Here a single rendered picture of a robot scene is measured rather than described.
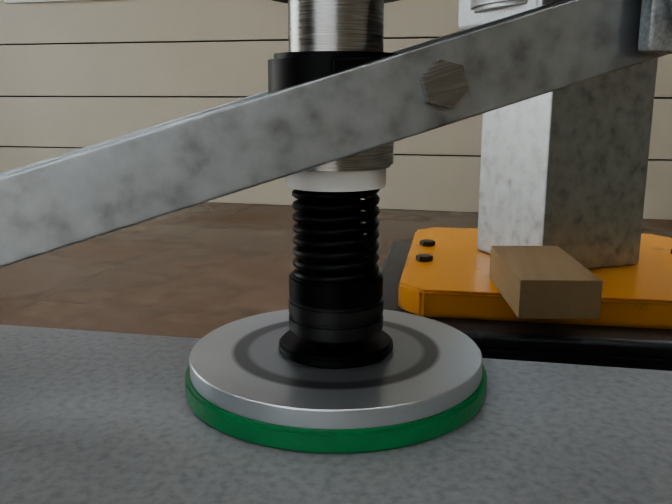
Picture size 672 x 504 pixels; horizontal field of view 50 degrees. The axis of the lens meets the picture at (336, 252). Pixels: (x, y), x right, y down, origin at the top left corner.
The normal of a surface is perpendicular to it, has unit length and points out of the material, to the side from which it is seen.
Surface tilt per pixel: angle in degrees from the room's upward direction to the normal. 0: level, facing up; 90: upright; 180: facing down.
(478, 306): 90
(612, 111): 90
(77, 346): 0
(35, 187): 90
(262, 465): 0
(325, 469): 0
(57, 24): 90
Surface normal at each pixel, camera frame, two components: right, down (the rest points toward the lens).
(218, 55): -0.23, 0.22
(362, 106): 0.14, 0.22
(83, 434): 0.00, -0.98
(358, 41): 0.43, 0.20
